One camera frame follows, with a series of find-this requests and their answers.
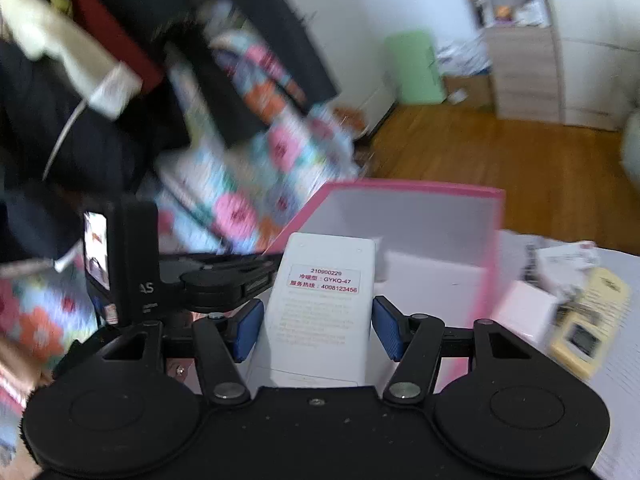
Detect green folding table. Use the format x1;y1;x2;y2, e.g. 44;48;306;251
384;31;446;107

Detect small white charger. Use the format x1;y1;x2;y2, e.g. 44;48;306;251
489;280;559;349

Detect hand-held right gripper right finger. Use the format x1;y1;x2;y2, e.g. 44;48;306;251
372;296;538;405

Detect brown cardboard box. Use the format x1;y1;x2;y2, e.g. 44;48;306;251
444;75;494;109

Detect black hanging garments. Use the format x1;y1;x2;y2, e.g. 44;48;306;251
0;0;342;201

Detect white printed tablecloth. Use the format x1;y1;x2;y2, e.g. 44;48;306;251
492;230;640;480

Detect pink cardboard box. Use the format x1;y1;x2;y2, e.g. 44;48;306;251
250;178;507;389

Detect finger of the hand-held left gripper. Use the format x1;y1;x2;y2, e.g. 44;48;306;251
240;254;282;306

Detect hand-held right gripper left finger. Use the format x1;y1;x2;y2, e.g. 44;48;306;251
97;299;265;406

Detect white blue packet bundle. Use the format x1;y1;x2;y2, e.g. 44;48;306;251
437;40;494;77

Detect grey puffer jacket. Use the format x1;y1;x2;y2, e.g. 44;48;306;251
620;110;640;187

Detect wooden bookshelf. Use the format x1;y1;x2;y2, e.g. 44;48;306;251
456;0;564;124

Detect yellowed remote with display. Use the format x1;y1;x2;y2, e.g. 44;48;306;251
549;267;632;382

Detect floral quilt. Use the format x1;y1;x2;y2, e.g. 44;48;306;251
0;35;362;441

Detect white remote with label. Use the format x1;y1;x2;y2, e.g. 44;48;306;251
261;232;377;389

